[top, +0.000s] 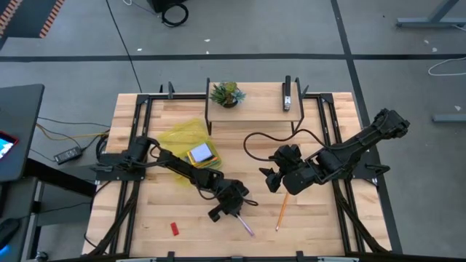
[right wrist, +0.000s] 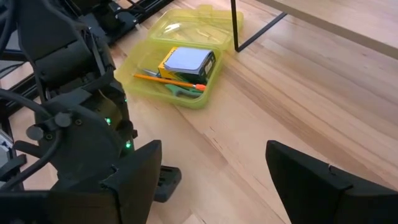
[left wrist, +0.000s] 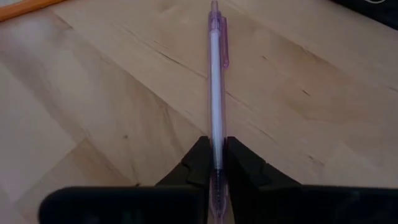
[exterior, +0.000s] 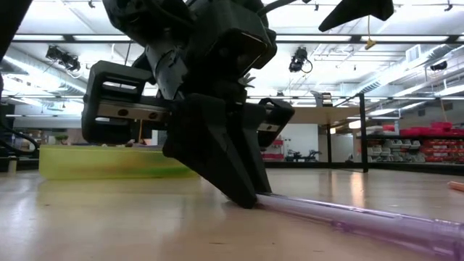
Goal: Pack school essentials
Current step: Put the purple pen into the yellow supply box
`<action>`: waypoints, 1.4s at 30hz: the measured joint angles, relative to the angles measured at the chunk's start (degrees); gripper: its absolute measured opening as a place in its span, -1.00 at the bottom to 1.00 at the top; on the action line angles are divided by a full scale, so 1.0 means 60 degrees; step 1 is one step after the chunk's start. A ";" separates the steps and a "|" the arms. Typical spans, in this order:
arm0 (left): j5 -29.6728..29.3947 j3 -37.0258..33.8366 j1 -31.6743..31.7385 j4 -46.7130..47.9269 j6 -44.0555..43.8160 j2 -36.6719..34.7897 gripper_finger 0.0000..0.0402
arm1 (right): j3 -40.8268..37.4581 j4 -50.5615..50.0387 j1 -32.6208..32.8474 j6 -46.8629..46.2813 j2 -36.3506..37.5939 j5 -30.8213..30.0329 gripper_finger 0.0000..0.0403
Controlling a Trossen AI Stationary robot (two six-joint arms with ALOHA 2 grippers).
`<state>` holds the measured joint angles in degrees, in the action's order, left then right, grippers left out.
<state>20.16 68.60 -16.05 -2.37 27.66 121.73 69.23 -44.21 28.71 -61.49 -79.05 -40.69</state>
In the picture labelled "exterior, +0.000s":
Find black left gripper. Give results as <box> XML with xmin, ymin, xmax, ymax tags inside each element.
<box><xmin>81</xmin><ymin>38</ymin><xmax>295</xmax><ymax>210</ymax></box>

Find yellow translucent pencil case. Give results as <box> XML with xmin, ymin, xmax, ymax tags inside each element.
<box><xmin>38</xmin><ymin>144</ymin><xmax>199</xmax><ymax>181</ymax></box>

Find translucent purple pen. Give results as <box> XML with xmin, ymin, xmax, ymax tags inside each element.
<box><xmin>253</xmin><ymin>193</ymin><xmax>464</xmax><ymax>259</ymax></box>

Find red background bins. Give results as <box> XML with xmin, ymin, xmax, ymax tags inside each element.
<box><xmin>260</xmin><ymin>139</ymin><xmax>286</xmax><ymax>160</ymax></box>

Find wooden shelf riser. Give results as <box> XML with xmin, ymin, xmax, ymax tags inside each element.
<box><xmin>288</xmin><ymin>92</ymin><xmax>370</xmax><ymax>174</ymax></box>

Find potted succulent plant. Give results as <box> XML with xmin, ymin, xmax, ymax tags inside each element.
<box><xmin>239</xmin><ymin>72</ymin><xmax>257</xmax><ymax>88</ymax></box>

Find red storage bin shelving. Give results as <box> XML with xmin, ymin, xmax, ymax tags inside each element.
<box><xmin>365</xmin><ymin>121</ymin><xmax>464</xmax><ymax>164</ymax></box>

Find dark background equipment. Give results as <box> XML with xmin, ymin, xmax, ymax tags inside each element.
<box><xmin>0</xmin><ymin>72</ymin><xmax>40</xmax><ymax>173</ymax></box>

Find black overhead frame beam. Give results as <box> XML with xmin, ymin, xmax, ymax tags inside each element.
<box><xmin>12</xmin><ymin>33</ymin><xmax>464</xmax><ymax>44</ymax></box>

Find yellow hanging cable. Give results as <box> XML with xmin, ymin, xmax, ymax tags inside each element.
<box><xmin>364</xmin><ymin>14</ymin><xmax>378</xmax><ymax>51</ymax></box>

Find black ceiling-hung camera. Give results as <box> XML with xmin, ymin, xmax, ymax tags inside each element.
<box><xmin>288</xmin><ymin>46</ymin><xmax>314</xmax><ymax>74</ymax></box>
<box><xmin>45</xmin><ymin>45</ymin><xmax>81</xmax><ymax>73</ymax></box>

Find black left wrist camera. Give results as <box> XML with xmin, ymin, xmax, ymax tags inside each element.
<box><xmin>195</xmin><ymin>0</ymin><xmax>278</xmax><ymax>72</ymax></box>

